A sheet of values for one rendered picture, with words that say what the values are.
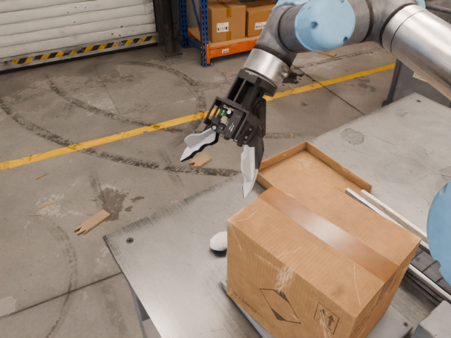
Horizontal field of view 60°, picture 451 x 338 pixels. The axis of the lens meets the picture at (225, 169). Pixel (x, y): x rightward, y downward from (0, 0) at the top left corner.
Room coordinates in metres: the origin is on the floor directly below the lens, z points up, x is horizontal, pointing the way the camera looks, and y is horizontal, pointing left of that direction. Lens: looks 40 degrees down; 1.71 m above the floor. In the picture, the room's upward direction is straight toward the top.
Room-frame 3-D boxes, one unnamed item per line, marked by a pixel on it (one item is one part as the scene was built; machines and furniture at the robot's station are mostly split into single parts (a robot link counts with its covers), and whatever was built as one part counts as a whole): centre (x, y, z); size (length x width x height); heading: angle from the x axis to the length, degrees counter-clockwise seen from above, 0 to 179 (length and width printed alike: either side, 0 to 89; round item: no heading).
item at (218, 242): (0.72, 0.01, 0.85); 0.08 x 0.07 x 0.04; 102
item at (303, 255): (0.52, -0.19, 0.99); 0.30 x 0.24 x 0.27; 44
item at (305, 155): (0.97, -0.28, 0.85); 0.30 x 0.26 x 0.04; 35
